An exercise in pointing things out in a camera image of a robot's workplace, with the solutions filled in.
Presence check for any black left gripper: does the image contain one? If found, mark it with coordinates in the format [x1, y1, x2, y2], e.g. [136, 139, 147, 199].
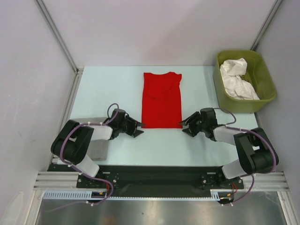
[118, 115, 145, 138]

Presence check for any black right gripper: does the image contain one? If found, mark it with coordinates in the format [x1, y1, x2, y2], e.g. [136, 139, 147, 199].
[179, 111, 207, 137]

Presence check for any red t shirt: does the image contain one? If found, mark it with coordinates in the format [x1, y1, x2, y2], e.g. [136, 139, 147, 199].
[142, 72, 182, 128]

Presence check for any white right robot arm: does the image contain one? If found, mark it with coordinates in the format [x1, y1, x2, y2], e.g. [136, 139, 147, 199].
[180, 108, 279, 188]

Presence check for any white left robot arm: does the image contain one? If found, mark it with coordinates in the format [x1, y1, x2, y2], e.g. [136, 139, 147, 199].
[51, 108, 145, 188]

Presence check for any folded grey t shirt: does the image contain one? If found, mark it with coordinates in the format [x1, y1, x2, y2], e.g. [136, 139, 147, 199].
[75, 117, 109, 161]

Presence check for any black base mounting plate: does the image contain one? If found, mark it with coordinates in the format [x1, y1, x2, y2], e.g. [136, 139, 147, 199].
[47, 164, 274, 198]

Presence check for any green plastic bin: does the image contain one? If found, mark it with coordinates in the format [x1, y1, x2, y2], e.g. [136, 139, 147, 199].
[213, 50, 277, 113]

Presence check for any white crumpled t shirt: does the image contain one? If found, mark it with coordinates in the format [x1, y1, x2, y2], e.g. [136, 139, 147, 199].
[220, 58, 259, 100]

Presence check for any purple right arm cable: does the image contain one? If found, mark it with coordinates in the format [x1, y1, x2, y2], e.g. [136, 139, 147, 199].
[213, 107, 277, 206]

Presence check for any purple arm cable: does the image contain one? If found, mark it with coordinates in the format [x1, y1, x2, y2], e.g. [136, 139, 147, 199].
[213, 107, 277, 206]
[45, 103, 120, 211]

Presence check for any white slotted cable duct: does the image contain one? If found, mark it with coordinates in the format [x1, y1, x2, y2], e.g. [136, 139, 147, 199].
[43, 190, 220, 201]

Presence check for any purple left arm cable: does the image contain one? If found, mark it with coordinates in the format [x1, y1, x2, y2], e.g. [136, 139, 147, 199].
[45, 103, 120, 211]

